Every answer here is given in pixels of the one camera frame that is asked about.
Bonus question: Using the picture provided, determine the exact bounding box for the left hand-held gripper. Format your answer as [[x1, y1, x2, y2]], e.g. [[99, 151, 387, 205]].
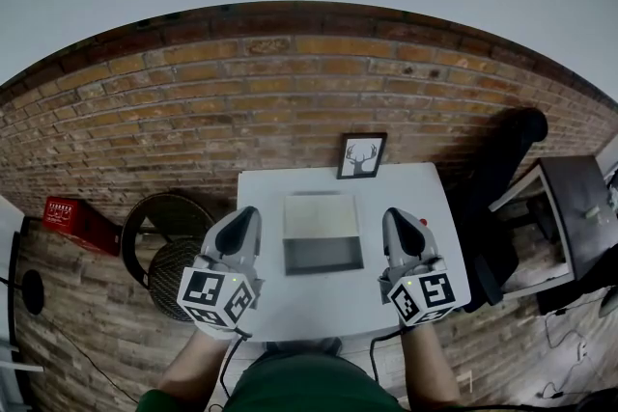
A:
[[176, 206, 267, 342]]

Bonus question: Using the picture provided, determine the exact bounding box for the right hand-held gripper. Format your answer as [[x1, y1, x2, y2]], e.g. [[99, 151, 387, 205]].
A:
[[378, 206, 459, 329]]

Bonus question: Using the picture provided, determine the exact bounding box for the person's green shirt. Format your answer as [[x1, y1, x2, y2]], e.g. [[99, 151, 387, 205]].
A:
[[134, 350, 411, 412]]

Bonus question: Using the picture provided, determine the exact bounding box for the red printed box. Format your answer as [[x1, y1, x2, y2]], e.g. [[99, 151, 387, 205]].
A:
[[42, 196, 122, 259]]

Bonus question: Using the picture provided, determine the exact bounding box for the thin black floor cable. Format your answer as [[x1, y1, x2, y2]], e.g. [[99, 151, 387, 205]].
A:
[[539, 303, 607, 401]]

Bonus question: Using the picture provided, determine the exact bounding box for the black office chair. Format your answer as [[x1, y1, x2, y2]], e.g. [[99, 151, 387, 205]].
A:
[[452, 106, 549, 316]]

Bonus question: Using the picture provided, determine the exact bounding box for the person's left forearm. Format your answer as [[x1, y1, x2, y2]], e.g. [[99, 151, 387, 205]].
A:
[[155, 328, 234, 407]]

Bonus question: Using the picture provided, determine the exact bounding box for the dark side cabinet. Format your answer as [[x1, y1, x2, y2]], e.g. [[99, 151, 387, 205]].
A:
[[488, 154, 618, 316]]

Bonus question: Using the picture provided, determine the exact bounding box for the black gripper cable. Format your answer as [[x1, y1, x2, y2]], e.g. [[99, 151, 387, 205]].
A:
[[368, 327, 405, 383], [218, 325, 254, 402]]

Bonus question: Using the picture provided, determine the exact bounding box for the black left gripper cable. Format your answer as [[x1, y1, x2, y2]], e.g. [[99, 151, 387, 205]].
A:
[[218, 325, 254, 402]]

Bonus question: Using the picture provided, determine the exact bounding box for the black framed deer picture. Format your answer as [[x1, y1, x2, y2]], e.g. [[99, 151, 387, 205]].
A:
[[336, 131, 389, 181]]

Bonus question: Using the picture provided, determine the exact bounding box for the white furniture edge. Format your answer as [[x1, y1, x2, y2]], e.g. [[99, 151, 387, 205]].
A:
[[0, 194, 45, 412]]

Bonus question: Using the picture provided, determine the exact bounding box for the black round stand base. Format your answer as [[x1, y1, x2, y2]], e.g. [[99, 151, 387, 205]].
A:
[[20, 268, 46, 316]]

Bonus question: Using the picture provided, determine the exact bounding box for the round wicker chair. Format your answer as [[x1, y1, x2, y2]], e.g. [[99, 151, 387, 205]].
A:
[[120, 192, 219, 324]]

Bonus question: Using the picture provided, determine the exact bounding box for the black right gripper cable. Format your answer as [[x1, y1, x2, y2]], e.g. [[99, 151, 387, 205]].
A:
[[368, 327, 405, 383]]

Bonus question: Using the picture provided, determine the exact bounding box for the grey box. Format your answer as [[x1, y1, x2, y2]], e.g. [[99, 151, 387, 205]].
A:
[[281, 192, 365, 277]]

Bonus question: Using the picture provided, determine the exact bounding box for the person's right forearm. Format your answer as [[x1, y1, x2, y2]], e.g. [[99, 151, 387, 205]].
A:
[[397, 321, 464, 409]]

